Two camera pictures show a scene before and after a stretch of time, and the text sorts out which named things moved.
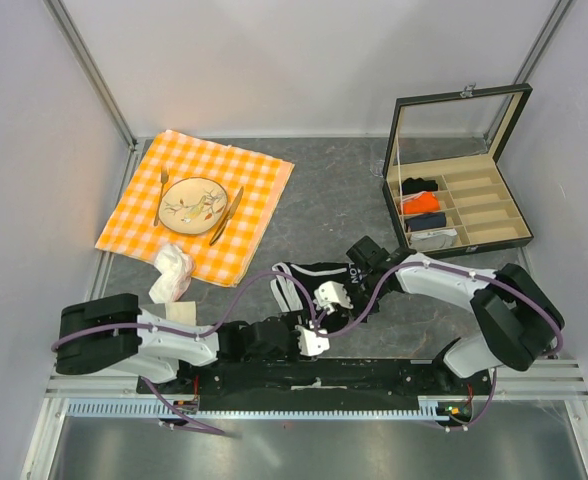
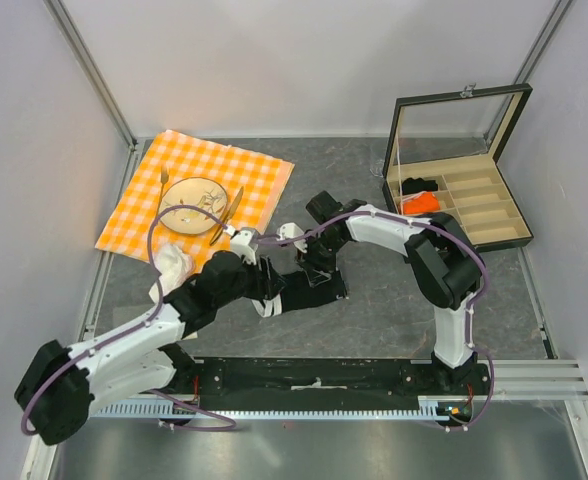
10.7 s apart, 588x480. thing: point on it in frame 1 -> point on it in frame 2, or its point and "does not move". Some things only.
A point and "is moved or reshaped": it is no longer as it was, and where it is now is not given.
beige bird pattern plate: (192, 205) does not move
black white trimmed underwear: (331, 294) is moved or reshaped
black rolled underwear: (418, 185) does not move
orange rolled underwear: (424, 202) does not move
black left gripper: (293, 319) -> (268, 282)
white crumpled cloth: (176, 268) does not move
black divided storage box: (442, 185) does not move
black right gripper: (359, 310) -> (310, 258)
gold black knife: (230, 211) does not move
